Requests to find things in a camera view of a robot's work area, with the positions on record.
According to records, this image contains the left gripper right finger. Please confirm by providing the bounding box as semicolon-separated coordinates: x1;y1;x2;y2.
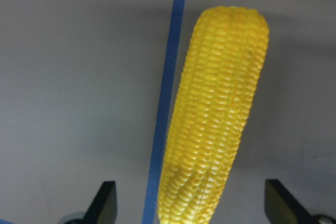
264;179;316;224

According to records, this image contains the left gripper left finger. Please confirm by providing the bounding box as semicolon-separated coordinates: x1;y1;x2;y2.
78;181;117;224

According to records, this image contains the yellow corn cob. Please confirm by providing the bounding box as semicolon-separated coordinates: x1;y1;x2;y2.
157;6;269;223

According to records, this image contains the brown paper table cover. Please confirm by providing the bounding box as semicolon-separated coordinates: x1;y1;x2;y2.
1;0;335;223

